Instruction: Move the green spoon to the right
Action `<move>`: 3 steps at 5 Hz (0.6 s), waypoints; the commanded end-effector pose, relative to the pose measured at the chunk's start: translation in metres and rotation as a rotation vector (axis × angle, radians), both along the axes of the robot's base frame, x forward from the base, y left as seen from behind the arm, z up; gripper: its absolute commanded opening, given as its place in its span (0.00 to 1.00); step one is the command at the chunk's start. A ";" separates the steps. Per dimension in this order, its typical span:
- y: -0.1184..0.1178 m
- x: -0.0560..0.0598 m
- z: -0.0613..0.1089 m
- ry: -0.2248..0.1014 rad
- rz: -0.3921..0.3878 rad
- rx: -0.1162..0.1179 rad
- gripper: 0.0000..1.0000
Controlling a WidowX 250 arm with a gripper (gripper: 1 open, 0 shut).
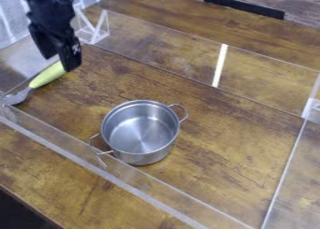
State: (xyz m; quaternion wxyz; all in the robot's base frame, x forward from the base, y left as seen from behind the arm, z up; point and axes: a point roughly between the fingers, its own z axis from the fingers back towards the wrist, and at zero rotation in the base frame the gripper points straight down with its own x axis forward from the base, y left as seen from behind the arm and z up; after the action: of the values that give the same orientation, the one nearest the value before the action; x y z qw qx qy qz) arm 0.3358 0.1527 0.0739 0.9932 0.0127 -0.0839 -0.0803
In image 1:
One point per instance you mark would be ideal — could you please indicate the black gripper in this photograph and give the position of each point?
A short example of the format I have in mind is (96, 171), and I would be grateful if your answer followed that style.
(51, 31)

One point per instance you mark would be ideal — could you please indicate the green handled metal spoon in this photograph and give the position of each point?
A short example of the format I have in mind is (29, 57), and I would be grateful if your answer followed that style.
(45, 77)

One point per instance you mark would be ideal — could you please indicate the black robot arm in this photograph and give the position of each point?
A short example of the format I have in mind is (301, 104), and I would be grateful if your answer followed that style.
(51, 31)

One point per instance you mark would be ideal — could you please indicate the stainless steel pot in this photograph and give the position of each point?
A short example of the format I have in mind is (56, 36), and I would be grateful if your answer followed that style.
(138, 131)

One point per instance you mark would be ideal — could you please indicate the clear acrylic front barrier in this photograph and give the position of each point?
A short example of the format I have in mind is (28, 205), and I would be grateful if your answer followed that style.
(146, 187)

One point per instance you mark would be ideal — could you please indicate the black strip on table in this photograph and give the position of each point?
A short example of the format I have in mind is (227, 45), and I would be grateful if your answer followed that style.
(264, 11)

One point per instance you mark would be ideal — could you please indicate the clear acrylic right barrier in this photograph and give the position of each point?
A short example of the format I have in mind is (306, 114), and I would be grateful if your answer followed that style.
(294, 207)

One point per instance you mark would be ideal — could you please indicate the clear acrylic triangle bracket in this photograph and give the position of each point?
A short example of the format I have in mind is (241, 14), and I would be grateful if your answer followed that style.
(91, 33)

